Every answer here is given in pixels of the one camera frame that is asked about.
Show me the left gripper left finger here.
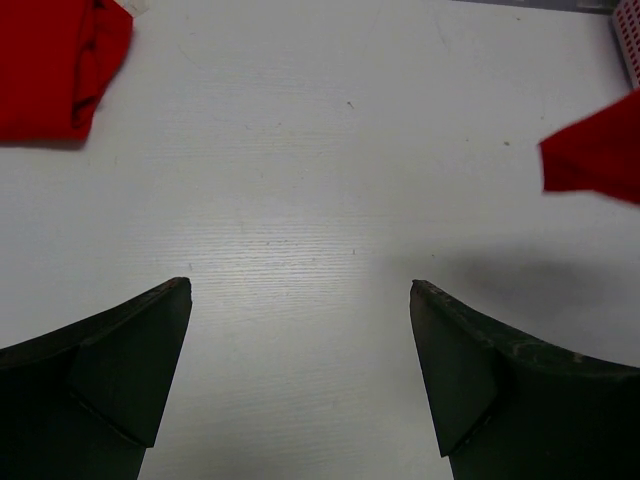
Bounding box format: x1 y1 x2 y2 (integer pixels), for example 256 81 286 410
1 277 192 479

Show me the red t shirt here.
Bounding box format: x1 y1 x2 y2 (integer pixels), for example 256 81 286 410
1 0 133 144
539 90 639 205

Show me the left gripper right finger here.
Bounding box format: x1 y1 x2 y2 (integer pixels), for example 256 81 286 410
410 280 639 479

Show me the white plastic basket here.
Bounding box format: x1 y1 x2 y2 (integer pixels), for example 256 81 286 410
611 0 640 90

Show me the folded red t shirt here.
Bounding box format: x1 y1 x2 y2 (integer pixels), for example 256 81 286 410
1 0 133 144

